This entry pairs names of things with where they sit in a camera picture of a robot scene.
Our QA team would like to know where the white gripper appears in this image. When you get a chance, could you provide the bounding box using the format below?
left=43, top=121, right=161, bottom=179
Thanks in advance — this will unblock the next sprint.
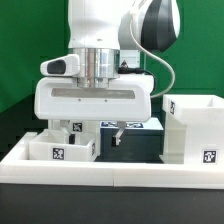
left=34, top=75, right=154, bottom=146

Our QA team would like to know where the white drawer box front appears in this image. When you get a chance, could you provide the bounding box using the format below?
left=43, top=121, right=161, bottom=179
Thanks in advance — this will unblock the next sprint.
left=29, top=129, right=100, bottom=162

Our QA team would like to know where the white drawer box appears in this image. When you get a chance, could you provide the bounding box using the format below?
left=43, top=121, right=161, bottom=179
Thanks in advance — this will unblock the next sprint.
left=48, top=120, right=100, bottom=134
left=29, top=129, right=100, bottom=162

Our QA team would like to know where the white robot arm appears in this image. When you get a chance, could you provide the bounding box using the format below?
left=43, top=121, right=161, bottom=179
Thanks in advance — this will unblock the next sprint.
left=35, top=0, right=180, bottom=144

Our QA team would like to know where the white drawer box rear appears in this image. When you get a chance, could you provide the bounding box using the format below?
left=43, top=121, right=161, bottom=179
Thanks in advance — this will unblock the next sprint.
left=48, top=120, right=100, bottom=134

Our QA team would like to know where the white drawer cabinet housing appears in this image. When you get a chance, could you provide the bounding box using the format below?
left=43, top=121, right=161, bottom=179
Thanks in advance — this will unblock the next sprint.
left=160, top=94, right=224, bottom=165

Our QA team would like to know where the white marker sheet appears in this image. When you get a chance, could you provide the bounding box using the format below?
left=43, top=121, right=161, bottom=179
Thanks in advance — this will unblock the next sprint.
left=100, top=117, right=163, bottom=131

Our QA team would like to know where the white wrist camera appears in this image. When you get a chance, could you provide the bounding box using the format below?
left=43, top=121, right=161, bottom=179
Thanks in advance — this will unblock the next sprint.
left=40, top=54, right=80, bottom=77

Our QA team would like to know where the white perimeter fence frame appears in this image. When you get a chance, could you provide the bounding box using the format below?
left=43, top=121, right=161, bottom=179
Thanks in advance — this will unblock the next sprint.
left=0, top=132, right=224, bottom=189

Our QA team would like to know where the white cable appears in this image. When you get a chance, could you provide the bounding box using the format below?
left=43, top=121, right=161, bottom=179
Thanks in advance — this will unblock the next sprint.
left=129, top=8, right=176, bottom=100

